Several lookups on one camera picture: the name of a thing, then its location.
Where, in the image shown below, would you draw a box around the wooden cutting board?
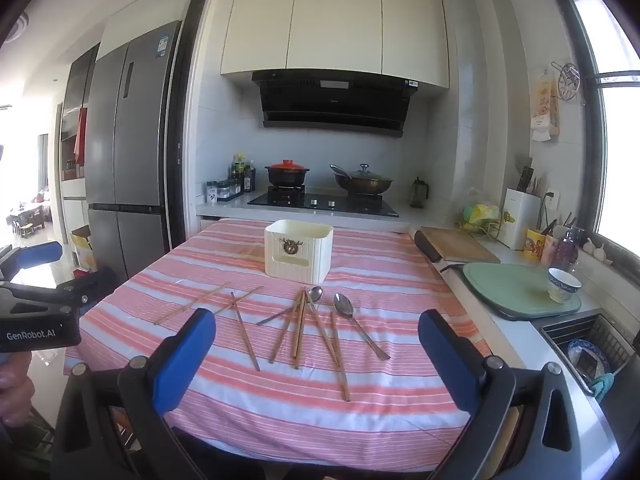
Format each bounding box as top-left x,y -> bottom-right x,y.
419,226 -> 501,264

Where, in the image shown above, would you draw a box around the window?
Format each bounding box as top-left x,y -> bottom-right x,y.
560,0 -> 640,271

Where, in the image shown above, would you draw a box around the yellow cap sauce bottle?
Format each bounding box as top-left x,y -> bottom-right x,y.
231,152 -> 247,194

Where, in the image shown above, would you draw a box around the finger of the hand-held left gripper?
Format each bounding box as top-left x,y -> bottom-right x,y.
0,241 -> 64,282
0,266 -> 119,317

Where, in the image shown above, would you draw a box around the black gas hob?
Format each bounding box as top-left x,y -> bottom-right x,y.
247,191 -> 400,218

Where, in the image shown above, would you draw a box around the white knife block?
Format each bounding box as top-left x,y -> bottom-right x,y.
501,187 -> 542,251

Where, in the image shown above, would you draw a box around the round ceiling fixture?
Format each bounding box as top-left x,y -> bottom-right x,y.
6,14 -> 32,42

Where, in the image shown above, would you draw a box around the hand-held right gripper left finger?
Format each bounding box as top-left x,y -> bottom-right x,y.
50,308 -> 217,480

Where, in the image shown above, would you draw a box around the teal cloth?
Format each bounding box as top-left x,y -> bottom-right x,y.
587,372 -> 619,399

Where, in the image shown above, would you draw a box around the blue patterned plate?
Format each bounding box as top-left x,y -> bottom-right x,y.
567,338 -> 611,386

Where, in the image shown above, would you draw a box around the purple bottle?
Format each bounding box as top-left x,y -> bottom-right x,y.
552,227 -> 582,274

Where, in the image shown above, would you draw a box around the person's left hand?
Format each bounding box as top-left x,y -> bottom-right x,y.
0,353 -> 37,428

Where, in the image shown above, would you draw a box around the dark wok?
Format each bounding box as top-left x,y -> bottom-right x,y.
330,164 -> 393,197

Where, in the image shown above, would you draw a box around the black range hood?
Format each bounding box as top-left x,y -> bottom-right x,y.
251,70 -> 420,138

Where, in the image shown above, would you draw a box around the white wall cabinet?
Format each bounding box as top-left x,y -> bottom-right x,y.
221,0 -> 451,90

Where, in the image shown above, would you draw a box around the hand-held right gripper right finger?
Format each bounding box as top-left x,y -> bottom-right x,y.
418,309 -> 608,480

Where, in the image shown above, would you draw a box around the glass wok lid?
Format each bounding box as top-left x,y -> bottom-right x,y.
345,163 -> 388,181

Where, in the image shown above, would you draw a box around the metal spoon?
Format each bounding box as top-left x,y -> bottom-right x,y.
333,292 -> 391,361
256,286 -> 325,326

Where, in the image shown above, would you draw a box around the pink striped tablecloth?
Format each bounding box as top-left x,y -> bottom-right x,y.
64,219 -> 506,473

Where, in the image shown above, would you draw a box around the garlic bulbs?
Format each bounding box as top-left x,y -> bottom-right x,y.
582,237 -> 614,264

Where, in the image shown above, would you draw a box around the tall dark cabinet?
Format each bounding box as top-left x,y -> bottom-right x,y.
60,45 -> 101,261

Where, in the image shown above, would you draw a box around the hanging metal trivet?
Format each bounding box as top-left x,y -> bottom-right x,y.
551,61 -> 587,107

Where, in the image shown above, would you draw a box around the hanging paper bag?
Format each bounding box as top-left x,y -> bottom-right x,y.
529,72 -> 561,143

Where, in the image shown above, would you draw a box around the green cutting board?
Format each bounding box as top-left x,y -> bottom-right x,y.
462,261 -> 582,319

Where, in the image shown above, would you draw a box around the plastic bags on rack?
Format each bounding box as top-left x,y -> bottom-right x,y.
457,202 -> 504,237

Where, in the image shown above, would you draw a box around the blue and white bowl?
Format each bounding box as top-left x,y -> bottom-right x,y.
546,267 -> 583,304

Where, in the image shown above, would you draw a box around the black clay pot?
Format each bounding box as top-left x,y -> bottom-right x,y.
265,166 -> 311,188

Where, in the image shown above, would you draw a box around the yellow printed cup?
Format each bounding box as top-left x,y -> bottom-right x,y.
524,228 -> 547,261

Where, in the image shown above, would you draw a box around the grey refrigerator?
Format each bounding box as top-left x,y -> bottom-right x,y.
85,20 -> 182,281

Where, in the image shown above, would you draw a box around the white ribbed utensil holder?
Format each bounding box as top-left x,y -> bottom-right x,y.
264,219 -> 335,284

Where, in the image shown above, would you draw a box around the black door frame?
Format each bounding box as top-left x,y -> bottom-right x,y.
162,0 -> 219,253

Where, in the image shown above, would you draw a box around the kitchen sink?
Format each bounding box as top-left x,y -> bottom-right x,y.
540,312 -> 632,411

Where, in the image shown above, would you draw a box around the small wooden table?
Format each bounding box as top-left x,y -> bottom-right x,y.
7,204 -> 49,237

